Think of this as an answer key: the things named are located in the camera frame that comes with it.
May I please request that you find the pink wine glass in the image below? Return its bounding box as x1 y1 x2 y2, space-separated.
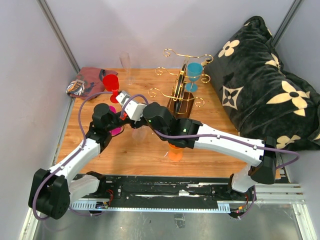
109 105 124 137

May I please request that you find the clear round wine glass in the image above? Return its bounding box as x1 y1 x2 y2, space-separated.
131 126 147 144

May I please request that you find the gold wire glass rack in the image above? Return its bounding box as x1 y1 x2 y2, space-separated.
148 48 214 118

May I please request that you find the orange wine glass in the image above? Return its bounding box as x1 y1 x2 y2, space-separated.
167 144 184 162

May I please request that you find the red wine glass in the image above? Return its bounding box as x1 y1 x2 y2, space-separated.
102 74 121 104

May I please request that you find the maroon printed t-shirt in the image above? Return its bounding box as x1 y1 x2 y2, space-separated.
65 67 118 100

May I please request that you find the clear champagne flute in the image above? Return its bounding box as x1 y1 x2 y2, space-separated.
119 51 135 85

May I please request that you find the blue wine glass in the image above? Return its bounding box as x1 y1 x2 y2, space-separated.
185 62 203 93

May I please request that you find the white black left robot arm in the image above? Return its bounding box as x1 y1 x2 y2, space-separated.
28 103 132 221

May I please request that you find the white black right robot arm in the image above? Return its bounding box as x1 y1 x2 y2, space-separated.
123 101 276 200

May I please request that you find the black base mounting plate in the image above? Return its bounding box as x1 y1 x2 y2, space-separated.
77 173 258 211

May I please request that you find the black floral blanket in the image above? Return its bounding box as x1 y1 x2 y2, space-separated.
204 16 320 151

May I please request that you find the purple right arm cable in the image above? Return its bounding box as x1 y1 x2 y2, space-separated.
121 94 301 221

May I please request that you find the aluminium frame rail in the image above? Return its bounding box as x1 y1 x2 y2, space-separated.
36 0 81 73

